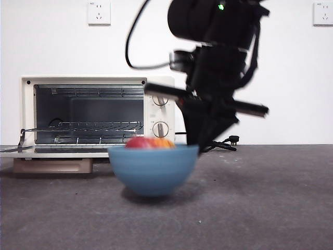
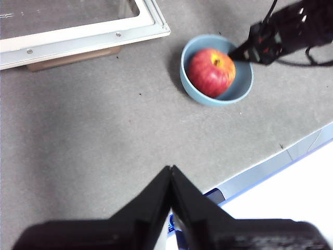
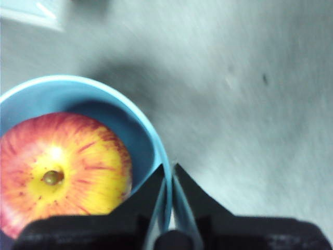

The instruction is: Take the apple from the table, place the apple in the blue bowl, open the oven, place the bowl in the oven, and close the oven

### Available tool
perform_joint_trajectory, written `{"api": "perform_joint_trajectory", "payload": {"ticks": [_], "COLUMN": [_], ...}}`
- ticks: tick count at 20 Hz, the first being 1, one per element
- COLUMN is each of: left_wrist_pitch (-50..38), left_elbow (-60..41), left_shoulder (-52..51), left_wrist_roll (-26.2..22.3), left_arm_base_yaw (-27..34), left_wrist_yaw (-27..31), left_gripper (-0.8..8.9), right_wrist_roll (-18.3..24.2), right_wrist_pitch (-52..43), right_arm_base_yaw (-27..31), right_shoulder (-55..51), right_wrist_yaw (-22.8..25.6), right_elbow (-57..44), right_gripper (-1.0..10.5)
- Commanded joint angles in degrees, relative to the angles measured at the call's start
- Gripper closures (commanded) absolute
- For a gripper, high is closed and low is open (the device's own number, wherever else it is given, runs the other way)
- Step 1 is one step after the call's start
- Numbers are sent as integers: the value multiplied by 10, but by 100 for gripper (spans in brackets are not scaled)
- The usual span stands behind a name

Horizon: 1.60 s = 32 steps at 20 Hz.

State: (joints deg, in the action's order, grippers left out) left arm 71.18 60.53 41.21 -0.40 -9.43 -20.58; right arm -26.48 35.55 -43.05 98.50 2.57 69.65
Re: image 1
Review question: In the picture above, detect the red yellow apple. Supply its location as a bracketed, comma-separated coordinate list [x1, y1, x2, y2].
[125, 136, 177, 150]

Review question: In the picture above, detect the blue ribbed bowl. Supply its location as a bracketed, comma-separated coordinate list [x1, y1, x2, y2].
[108, 145, 200, 197]

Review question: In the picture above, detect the glass oven door beige handle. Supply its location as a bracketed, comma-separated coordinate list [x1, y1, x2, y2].
[0, 144, 113, 174]

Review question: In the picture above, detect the cream toaster oven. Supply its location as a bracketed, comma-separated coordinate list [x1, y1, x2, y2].
[20, 75, 175, 161]

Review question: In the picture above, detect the beige oven knob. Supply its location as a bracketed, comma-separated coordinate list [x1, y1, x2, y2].
[152, 95, 169, 107]
[151, 121, 170, 139]

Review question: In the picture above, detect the black power cord with plug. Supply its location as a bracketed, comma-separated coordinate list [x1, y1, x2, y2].
[174, 132, 240, 153]

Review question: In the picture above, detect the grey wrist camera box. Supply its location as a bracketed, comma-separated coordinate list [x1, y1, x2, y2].
[170, 51, 196, 71]

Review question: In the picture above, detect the black arm cable harness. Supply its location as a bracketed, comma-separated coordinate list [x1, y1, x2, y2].
[235, 1, 271, 91]

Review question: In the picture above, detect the white wall socket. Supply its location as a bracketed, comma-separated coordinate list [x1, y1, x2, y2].
[87, 2, 111, 26]
[312, 2, 333, 26]

